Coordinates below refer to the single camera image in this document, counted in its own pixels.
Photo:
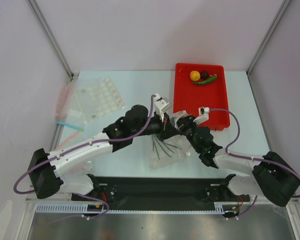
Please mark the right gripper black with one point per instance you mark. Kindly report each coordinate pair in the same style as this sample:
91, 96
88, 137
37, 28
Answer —
184, 122

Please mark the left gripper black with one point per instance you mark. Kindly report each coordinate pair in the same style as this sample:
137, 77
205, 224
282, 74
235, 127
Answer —
167, 130

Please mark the green scallion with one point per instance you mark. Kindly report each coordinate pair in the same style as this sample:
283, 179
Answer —
166, 149

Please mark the clear dotted zip bag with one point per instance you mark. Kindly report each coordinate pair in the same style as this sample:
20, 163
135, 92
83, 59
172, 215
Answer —
181, 139

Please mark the yellow lemon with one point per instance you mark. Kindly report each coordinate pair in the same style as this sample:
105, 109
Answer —
195, 75

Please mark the green chili pepper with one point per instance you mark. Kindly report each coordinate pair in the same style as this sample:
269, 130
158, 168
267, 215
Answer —
206, 81

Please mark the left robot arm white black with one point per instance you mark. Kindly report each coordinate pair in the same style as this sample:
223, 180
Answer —
49, 171

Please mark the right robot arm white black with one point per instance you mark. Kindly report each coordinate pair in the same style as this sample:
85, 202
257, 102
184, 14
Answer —
266, 175

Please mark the blue zipper clear bag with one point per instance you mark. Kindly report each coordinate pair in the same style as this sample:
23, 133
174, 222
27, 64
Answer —
70, 125

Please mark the pink zip bag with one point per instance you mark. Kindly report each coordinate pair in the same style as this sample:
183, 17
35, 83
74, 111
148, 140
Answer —
64, 101

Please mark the red plastic tray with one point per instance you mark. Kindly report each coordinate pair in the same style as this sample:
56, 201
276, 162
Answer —
190, 97

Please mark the dark brown round fruit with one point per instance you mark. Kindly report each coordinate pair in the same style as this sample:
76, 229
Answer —
204, 75

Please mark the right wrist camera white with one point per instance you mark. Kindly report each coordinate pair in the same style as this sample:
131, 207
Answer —
203, 115

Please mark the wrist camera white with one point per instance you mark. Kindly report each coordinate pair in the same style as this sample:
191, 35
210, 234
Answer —
161, 106
203, 115

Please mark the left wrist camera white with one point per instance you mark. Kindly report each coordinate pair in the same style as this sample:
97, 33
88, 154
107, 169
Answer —
161, 106

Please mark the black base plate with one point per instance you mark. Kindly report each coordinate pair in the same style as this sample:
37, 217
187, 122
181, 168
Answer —
161, 194

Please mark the grey slotted cable duct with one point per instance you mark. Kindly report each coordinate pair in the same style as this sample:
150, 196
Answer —
85, 208

